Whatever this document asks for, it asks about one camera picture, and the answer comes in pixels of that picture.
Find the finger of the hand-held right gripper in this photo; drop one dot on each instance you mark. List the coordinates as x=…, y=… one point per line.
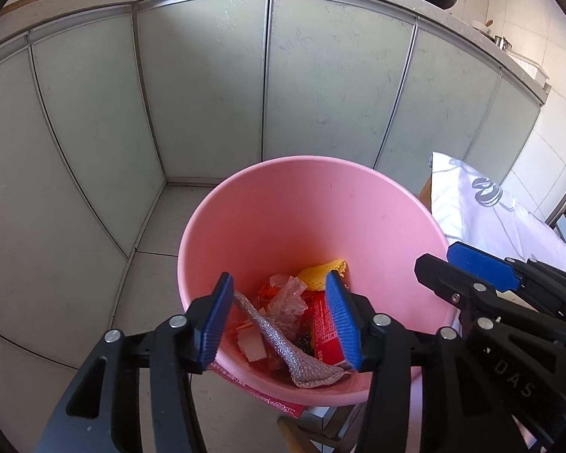
x=453, y=285
x=486, y=269

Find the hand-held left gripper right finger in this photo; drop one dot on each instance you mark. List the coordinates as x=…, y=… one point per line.
x=342, y=321

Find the yellow foam net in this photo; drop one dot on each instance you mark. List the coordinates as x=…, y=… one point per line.
x=318, y=276

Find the floral white table cloth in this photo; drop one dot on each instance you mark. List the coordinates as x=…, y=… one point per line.
x=490, y=217

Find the red plastic wrapper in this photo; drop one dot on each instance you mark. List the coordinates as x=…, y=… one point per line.
x=266, y=292

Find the steel wool scrubber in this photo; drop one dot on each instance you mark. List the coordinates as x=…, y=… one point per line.
x=304, y=342

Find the clear bubble wrap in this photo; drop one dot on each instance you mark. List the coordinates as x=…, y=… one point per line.
x=290, y=302

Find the silver scouring cloth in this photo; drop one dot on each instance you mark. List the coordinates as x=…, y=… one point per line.
x=306, y=368

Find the grey kitchen cabinet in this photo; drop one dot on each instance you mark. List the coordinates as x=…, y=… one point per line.
x=311, y=80

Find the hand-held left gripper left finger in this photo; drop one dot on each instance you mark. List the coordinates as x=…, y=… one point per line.
x=214, y=325

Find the pink plastic bucket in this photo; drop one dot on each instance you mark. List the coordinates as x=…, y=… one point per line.
x=311, y=207

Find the steel kettle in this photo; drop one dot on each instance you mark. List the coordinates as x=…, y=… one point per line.
x=501, y=42

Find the red cardboard box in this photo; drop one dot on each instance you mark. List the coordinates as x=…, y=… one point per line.
x=323, y=330

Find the white rectangular container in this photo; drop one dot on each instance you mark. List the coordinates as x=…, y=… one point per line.
x=530, y=68

